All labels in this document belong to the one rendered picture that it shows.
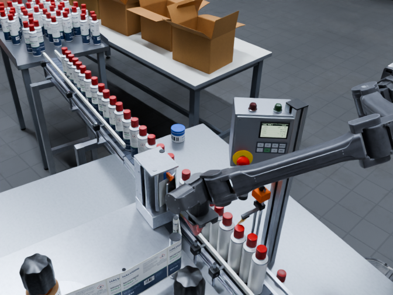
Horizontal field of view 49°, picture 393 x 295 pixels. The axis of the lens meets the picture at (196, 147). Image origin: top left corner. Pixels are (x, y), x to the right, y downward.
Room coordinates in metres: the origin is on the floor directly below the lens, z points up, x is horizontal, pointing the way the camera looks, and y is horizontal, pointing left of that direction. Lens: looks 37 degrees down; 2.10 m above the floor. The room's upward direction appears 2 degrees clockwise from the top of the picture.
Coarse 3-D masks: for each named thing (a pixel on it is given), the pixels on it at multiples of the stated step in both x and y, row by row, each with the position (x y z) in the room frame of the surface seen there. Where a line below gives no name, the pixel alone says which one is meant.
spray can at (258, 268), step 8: (256, 248) 0.87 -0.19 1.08; (264, 248) 0.87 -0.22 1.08; (256, 256) 0.86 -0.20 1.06; (264, 256) 0.86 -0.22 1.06; (256, 264) 0.85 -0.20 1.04; (264, 264) 0.85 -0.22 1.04; (256, 272) 0.85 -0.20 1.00; (264, 272) 0.86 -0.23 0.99; (248, 280) 0.87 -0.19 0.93; (256, 280) 0.85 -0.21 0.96; (256, 288) 0.85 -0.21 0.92
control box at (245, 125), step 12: (240, 108) 1.04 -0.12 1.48; (264, 108) 1.04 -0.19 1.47; (240, 120) 1.01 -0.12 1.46; (252, 120) 1.01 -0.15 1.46; (264, 120) 1.01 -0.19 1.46; (276, 120) 1.01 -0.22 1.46; (288, 120) 1.01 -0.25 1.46; (240, 132) 1.01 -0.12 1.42; (252, 132) 1.01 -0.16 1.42; (288, 132) 1.01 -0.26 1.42; (240, 144) 1.01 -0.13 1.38; (252, 144) 1.01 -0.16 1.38; (288, 144) 1.01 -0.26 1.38; (252, 156) 1.00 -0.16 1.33; (264, 156) 1.01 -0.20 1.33; (276, 156) 1.01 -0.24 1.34
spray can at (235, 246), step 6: (240, 228) 0.95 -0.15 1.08; (234, 234) 0.95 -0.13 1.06; (240, 234) 0.94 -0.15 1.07; (234, 240) 0.94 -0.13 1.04; (240, 240) 0.94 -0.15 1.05; (234, 246) 0.93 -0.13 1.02; (240, 246) 0.93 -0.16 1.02; (234, 252) 0.93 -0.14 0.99; (240, 252) 0.93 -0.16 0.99; (228, 258) 0.95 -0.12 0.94; (234, 258) 0.93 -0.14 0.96; (240, 258) 0.93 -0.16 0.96; (228, 264) 0.94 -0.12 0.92; (234, 264) 0.93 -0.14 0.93; (234, 270) 0.93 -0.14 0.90
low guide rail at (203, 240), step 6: (204, 240) 1.05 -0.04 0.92; (210, 246) 1.02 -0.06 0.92; (216, 252) 0.99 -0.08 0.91; (216, 258) 0.98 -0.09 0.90; (222, 258) 0.97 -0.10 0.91; (222, 264) 0.95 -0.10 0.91; (228, 270) 0.92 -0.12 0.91; (234, 276) 0.90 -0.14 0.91; (240, 282) 0.87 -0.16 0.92; (246, 288) 0.85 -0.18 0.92; (252, 294) 0.83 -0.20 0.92
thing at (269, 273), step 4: (268, 272) 0.88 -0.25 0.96; (268, 276) 0.87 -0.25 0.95; (272, 276) 0.87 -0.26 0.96; (276, 280) 0.85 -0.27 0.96; (276, 284) 0.84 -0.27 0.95; (280, 284) 0.84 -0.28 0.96; (280, 288) 0.83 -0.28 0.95; (284, 288) 0.82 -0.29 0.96; (284, 292) 0.81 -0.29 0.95; (288, 292) 0.81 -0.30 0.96
